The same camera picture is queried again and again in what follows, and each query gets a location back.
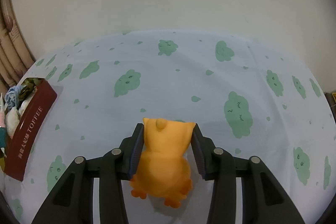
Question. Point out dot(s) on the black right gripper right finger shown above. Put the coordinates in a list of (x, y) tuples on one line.
[(264, 200)]

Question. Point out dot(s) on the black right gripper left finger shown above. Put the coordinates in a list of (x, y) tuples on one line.
[(71, 199)]

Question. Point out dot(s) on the orange plush toy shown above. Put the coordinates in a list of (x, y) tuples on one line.
[(163, 171)]

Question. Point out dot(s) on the white knitted cloth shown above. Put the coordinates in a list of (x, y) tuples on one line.
[(13, 117)]

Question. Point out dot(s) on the blue towel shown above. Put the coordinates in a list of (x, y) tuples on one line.
[(12, 96)]

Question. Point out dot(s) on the pink wet wipes pack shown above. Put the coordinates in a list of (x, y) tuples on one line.
[(3, 132)]

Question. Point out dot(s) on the red gold toffee tin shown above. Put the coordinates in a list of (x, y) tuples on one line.
[(19, 148)]

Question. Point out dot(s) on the beige patterned curtain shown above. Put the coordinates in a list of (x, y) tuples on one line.
[(16, 57)]

